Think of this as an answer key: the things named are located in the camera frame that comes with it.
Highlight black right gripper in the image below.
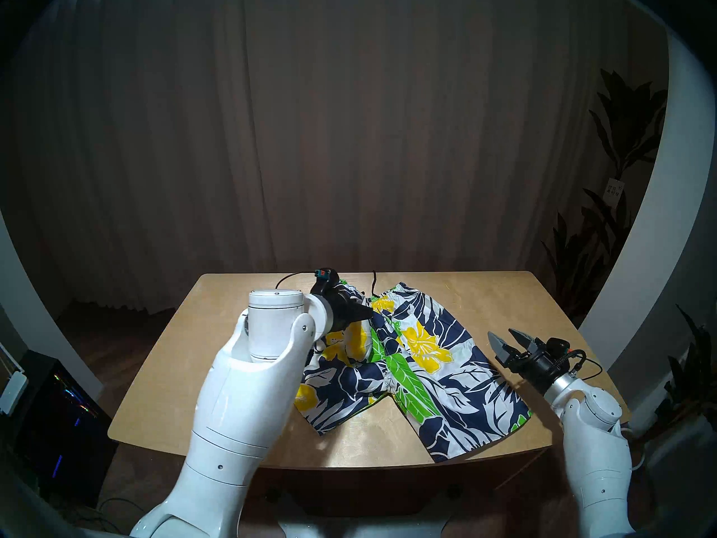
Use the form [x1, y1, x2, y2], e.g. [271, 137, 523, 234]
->
[487, 328, 573, 395]

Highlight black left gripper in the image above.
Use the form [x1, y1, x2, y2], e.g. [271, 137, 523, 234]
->
[324, 284, 374, 333]

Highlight floral print shorts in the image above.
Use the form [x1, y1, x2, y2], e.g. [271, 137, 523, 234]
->
[294, 271, 532, 463]

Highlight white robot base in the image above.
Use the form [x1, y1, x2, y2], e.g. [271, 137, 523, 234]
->
[277, 519, 449, 538]

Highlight brown pleated curtain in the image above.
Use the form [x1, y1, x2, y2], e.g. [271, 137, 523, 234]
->
[17, 0, 667, 319]

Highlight white curved arch pillar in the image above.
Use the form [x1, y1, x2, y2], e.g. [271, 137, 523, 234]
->
[0, 209, 104, 400]
[580, 30, 717, 386]

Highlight tall dark leafy plant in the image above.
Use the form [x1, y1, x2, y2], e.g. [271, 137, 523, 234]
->
[541, 69, 668, 319]

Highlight black computer tower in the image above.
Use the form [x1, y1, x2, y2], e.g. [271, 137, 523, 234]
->
[11, 350, 118, 507]

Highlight small white box device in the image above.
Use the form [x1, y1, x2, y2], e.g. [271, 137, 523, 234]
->
[0, 370, 29, 415]

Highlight thin black left camera cable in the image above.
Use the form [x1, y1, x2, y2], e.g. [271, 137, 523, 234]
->
[276, 271, 317, 290]

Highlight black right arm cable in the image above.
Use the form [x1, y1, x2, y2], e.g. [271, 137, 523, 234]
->
[569, 349, 604, 382]

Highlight black floor cables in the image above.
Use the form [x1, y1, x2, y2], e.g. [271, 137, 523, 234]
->
[56, 497, 147, 536]

